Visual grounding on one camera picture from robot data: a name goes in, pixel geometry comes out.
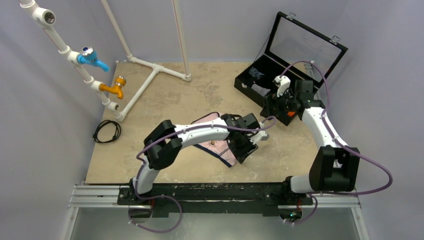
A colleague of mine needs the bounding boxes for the pink underwear navy trim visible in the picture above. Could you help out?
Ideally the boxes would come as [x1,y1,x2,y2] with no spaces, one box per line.
[191,111,238,168]

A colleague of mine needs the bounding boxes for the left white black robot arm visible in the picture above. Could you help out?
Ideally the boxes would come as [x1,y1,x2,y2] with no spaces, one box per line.
[129,113,269,205]

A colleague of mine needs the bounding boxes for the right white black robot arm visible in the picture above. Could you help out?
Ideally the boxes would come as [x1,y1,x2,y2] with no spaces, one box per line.
[260,76,360,204]

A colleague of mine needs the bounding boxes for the grey striped rolled sock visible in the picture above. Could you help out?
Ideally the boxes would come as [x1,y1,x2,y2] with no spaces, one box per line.
[251,83,271,97]

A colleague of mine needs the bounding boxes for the dark patterned rolled sock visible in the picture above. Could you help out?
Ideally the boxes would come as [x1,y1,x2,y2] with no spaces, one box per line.
[248,67,265,80]

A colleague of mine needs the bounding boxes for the black box with glass lid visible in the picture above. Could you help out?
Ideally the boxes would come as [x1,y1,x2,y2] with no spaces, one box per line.
[234,11,348,107]

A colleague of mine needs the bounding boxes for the orange faucet tap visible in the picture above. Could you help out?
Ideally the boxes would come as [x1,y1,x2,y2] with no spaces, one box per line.
[98,76,127,100]

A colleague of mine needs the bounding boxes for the blue faucet tap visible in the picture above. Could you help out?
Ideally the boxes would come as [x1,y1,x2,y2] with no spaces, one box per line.
[76,46,110,72]

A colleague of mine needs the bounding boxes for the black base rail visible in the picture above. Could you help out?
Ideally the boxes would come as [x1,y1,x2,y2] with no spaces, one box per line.
[117,182,313,220]

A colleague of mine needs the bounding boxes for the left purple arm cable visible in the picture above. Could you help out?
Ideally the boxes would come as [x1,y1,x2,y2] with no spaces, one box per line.
[135,115,277,200]

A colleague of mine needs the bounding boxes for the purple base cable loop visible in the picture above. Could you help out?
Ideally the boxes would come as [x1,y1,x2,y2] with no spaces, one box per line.
[128,192,184,233]

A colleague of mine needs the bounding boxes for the coiled black cable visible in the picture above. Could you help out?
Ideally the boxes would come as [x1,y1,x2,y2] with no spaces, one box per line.
[92,119,122,144]

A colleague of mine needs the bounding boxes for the aluminium frame rails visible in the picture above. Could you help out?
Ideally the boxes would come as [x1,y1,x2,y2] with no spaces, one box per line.
[59,61,370,240]

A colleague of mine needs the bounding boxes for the white PVC pipe frame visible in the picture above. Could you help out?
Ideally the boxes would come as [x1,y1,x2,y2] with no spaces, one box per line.
[19,0,192,122]

